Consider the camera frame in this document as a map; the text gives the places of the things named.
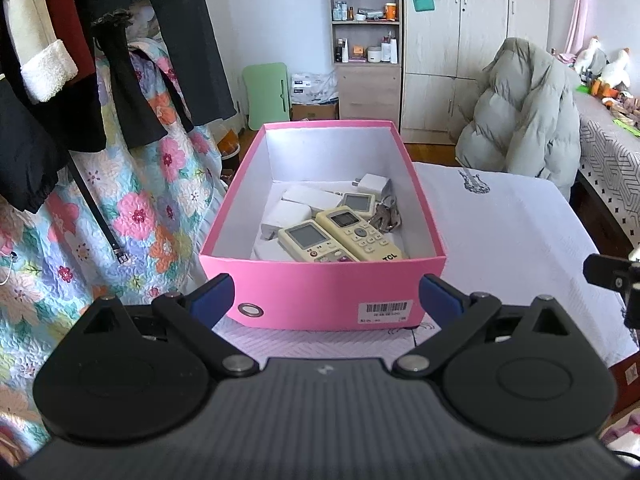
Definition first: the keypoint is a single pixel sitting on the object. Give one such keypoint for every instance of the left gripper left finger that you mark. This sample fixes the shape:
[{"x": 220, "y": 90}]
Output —
[{"x": 128, "y": 374}]

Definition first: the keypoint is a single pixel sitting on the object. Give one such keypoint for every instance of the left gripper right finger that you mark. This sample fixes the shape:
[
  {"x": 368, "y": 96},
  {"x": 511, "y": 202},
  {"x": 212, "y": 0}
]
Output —
[{"x": 518, "y": 373}]

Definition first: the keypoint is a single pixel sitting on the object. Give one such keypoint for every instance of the silver keys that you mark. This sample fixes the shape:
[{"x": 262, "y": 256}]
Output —
[{"x": 386, "y": 217}]

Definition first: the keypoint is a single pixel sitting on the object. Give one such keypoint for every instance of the white guitar print tablecloth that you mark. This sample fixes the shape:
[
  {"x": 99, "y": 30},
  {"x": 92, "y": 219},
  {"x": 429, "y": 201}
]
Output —
[{"x": 518, "y": 240}]

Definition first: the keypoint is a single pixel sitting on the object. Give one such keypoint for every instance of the bed with patterned sheet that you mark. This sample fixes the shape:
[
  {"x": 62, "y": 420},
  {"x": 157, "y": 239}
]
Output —
[{"x": 610, "y": 163}]

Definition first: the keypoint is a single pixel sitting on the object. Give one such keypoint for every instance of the floral quilt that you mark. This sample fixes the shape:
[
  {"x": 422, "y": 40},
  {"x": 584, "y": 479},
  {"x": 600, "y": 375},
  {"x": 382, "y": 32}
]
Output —
[{"x": 131, "y": 225}]

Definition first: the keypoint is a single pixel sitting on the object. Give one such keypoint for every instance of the pale green puffer jacket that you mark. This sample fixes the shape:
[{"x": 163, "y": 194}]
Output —
[{"x": 525, "y": 120}]

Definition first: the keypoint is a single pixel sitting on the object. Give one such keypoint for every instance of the plush toys on bed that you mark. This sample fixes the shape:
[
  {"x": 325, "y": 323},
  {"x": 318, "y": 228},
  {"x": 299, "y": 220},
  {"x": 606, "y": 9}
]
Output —
[{"x": 606, "y": 79}]

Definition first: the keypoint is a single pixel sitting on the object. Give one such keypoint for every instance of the beige TCL remote control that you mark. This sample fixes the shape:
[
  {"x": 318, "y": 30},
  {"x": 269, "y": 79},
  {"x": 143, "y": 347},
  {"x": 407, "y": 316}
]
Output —
[{"x": 357, "y": 235}]

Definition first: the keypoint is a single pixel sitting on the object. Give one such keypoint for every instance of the beige remote control front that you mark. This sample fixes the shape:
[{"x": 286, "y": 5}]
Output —
[{"x": 308, "y": 242}]

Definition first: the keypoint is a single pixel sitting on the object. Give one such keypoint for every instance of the small beige remote control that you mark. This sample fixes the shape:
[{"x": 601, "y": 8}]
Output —
[{"x": 363, "y": 204}]

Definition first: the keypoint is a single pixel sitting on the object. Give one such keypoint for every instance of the white power brick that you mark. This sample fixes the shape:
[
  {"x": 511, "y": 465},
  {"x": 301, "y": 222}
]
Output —
[{"x": 297, "y": 203}]

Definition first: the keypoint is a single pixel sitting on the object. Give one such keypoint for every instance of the pink cardboard box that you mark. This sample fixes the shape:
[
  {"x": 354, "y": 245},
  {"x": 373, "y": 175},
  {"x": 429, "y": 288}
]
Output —
[{"x": 323, "y": 296}]

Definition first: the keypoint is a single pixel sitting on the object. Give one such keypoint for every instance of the white charger adapter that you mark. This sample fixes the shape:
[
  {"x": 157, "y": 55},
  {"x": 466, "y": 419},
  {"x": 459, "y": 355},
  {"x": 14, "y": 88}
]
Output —
[{"x": 373, "y": 184}]

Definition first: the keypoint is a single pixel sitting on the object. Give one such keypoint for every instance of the black hanging garment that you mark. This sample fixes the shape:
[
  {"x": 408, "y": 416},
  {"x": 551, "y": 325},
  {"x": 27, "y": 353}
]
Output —
[{"x": 51, "y": 105}]

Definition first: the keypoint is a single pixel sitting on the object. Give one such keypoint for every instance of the wooden wardrobe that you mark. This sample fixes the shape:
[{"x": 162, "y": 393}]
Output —
[{"x": 447, "y": 44}]

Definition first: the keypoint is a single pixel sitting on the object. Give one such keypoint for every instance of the cardboard box on floor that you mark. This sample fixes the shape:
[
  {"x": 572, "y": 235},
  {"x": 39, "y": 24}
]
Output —
[{"x": 301, "y": 112}]

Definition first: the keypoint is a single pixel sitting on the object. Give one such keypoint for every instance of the wooden shelf cabinet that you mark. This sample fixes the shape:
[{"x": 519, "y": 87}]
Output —
[{"x": 367, "y": 40}]

